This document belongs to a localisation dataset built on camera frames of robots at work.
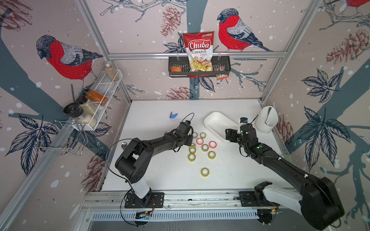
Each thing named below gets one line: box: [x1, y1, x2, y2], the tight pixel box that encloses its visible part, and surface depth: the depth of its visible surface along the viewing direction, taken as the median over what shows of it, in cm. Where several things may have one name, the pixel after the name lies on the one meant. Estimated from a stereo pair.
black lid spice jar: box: [63, 102, 87, 122], surface depth 60 cm
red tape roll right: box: [208, 140, 218, 150], surface depth 97 cm
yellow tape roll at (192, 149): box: [188, 145, 197, 154], surface depth 93 cm
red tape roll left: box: [196, 137, 204, 146], surface depth 98 cm
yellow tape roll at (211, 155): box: [208, 150, 216, 160], surface depth 92 cm
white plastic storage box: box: [204, 111, 239, 142], surface depth 106 cm
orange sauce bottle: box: [85, 89, 109, 107], surface depth 73 cm
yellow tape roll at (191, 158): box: [187, 154, 196, 163], surface depth 90 cm
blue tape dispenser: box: [169, 111, 179, 119], surface depth 112 cm
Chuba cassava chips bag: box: [182, 31, 215, 72], surface depth 85 cm
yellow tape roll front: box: [200, 167, 210, 178], surface depth 84 cm
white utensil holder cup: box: [254, 105, 279, 134], surface depth 97 cm
